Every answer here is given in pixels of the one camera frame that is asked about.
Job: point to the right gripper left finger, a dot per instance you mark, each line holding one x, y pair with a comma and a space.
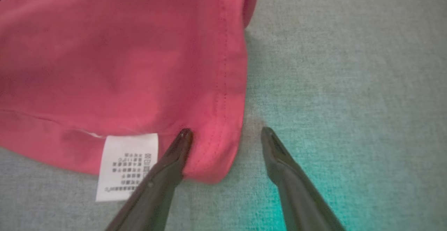
157, 196

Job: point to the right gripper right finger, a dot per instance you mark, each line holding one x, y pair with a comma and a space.
300, 199

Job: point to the red mesh garment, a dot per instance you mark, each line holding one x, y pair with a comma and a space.
122, 67

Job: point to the grey fabric sofa seat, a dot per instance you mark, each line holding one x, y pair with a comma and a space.
349, 84

